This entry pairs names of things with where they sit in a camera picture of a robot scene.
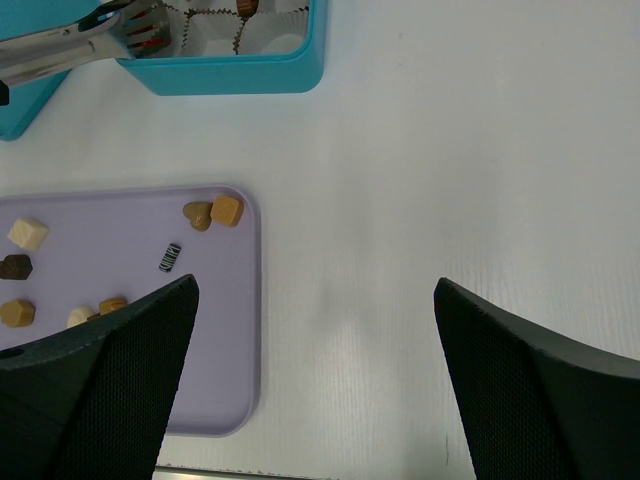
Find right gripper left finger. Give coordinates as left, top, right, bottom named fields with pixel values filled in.
left=1, top=274, right=199, bottom=479

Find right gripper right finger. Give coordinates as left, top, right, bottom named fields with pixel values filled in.
left=434, top=278, right=639, bottom=479

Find striped dark chocolate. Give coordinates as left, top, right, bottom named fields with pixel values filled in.
left=158, top=243, right=182, bottom=273

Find teal box lid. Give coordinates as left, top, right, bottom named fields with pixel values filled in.
left=1, top=73, right=67, bottom=141

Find metal serving tongs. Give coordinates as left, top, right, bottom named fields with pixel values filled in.
left=1, top=1, right=171, bottom=87

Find red lips chocolate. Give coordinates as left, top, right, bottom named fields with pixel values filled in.
left=128, top=32, right=171, bottom=58

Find brown log chocolate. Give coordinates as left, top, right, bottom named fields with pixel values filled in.
left=236, top=0, right=259, bottom=18

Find white oval chocolate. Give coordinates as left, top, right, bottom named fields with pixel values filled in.
left=66, top=305, right=96, bottom=329

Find caramel round cookie chocolate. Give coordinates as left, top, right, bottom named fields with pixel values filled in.
left=99, top=296, right=128, bottom=316

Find dark heart chocolate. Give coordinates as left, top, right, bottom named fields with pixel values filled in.
left=0, top=254, right=33, bottom=281

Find white square chocolate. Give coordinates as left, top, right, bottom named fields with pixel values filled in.
left=7, top=217, right=49, bottom=251

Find caramel heart chocolate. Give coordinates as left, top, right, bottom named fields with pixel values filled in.
left=182, top=201, right=213, bottom=232

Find teal chocolate box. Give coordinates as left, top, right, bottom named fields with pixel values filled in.
left=119, top=1, right=329, bottom=96

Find lilac plastic tray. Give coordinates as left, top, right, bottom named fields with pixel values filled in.
left=1, top=185, right=261, bottom=437

